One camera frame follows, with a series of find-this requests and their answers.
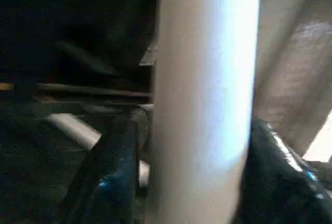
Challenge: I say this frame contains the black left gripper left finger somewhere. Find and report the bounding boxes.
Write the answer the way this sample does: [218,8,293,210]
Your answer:
[61,122,154,224]

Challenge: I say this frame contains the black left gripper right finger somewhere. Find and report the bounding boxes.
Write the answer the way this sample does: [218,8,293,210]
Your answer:
[238,117,332,224]

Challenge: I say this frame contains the white plastic table leg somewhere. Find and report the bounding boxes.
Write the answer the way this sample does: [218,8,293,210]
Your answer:
[149,0,263,224]
[48,112,153,190]

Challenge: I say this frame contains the black mat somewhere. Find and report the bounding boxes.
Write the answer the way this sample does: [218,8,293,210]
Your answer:
[0,96,109,224]

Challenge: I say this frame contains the black backdrop cloth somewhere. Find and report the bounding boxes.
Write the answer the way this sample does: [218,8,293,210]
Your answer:
[0,0,160,85]

